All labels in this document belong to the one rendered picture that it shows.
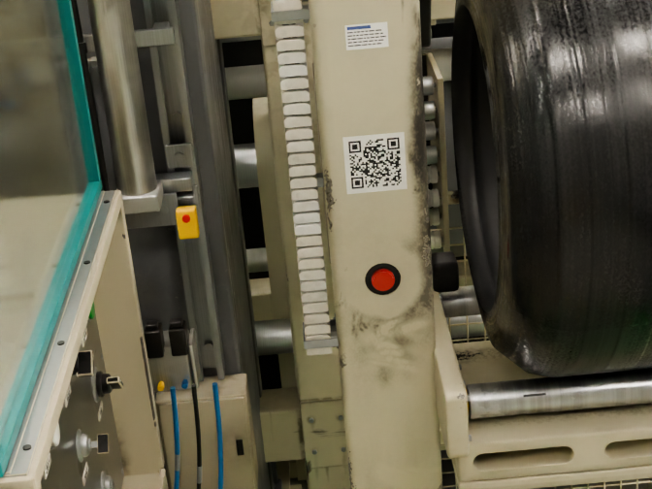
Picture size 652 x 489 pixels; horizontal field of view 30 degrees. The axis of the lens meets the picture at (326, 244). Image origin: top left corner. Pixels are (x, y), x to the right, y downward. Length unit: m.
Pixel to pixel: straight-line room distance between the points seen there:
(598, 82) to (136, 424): 0.67
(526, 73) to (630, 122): 0.12
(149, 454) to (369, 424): 0.32
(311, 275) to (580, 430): 0.40
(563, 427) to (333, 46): 0.57
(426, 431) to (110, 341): 0.48
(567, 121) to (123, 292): 0.53
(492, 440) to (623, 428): 0.17
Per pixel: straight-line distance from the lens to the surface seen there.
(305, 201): 1.53
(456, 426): 1.55
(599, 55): 1.36
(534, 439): 1.60
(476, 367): 1.86
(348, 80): 1.46
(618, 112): 1.35
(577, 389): 1.60
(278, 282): 2.41
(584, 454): 1.62
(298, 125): 1.49
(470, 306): 1.83
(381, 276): 1.56
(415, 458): 1.71
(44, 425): 0.95
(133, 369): 1.45
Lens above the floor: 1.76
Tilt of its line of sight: 25 degrees down
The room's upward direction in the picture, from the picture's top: 5 degrees counter-clockwise
